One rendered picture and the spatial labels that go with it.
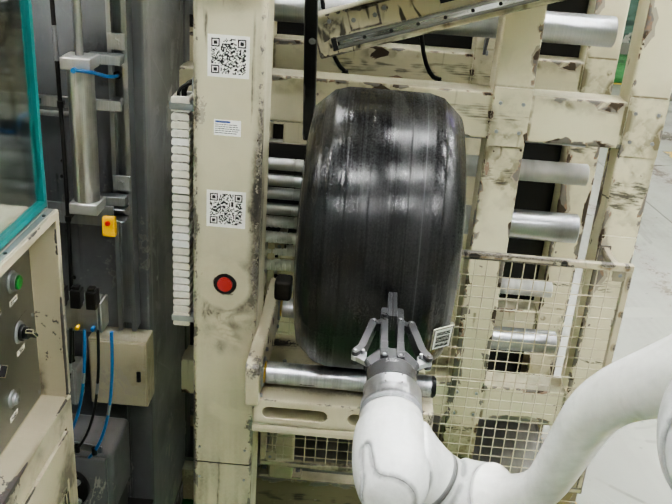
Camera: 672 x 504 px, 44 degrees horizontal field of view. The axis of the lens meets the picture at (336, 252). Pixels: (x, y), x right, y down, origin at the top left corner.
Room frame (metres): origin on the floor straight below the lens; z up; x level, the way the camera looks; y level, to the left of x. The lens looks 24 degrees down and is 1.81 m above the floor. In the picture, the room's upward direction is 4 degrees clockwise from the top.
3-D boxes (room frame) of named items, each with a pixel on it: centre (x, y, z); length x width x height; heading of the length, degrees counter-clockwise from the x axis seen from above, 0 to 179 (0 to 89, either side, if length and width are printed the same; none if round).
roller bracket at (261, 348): (1.57, 0.14, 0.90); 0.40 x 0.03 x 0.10; 179
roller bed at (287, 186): (1.96, 0.17, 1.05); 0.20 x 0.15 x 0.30; 89
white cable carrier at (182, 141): (1.53, 0.30, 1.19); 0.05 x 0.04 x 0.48; 179
